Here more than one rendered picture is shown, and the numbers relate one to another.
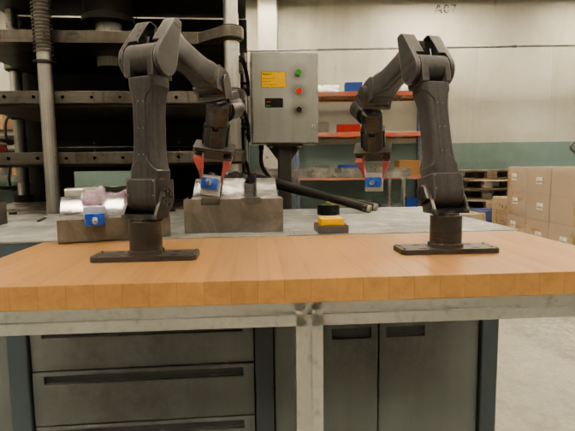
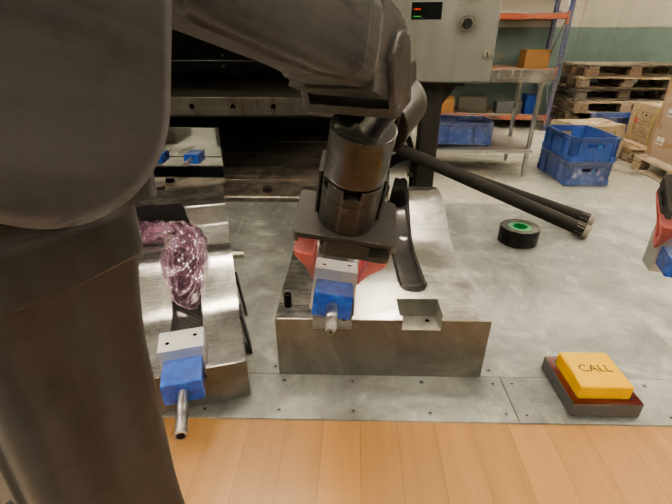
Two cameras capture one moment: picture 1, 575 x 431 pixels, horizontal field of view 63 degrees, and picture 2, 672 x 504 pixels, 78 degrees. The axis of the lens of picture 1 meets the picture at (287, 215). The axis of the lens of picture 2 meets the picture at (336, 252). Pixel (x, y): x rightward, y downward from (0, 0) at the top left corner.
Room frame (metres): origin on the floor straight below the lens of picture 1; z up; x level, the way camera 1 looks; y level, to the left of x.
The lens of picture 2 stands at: (0.83, 0.15, 1.19)
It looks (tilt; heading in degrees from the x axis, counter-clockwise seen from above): 28 degrees down; 6
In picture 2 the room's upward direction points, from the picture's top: straight up
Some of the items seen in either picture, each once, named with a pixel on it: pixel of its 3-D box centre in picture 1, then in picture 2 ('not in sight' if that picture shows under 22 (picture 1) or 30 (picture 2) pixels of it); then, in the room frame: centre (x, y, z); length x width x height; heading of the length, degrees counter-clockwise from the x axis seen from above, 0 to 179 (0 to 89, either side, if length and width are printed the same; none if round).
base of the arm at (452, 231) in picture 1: (445, 232); not in sight; (0.95, -0.32, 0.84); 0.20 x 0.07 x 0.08; 94
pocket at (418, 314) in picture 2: (251, 204); (418, 321); (1.26, 0.10, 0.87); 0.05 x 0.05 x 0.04; 5
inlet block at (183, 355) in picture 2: not in sight; (183, 386); (1.14, 0.35, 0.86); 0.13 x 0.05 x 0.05; 22
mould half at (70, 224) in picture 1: (111, 209); (150, 271); (1.37, 0.51, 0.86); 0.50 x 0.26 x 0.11; 22
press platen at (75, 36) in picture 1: (114, 67); not in sight; (2.31, 0.82, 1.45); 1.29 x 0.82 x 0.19; 95
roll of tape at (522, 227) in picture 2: (328, 209); (518, 233); (1.67, -0.15, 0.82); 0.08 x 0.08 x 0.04
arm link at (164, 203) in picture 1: (145, 204); not in sight; (0.92, 0.28, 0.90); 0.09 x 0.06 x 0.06; 69
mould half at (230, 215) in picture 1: (235, 200); (371, 243); (1.49, 0.16, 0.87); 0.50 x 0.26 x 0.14; 5
